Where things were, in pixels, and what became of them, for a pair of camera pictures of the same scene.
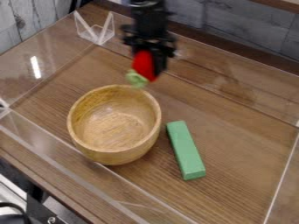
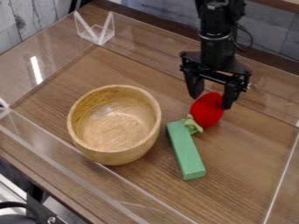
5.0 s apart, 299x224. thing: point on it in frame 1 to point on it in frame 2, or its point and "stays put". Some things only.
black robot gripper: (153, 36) to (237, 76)
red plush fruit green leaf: (142, 71) to (206, 112)
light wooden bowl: (114, 123) stays put
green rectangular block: (190, 163) stays put
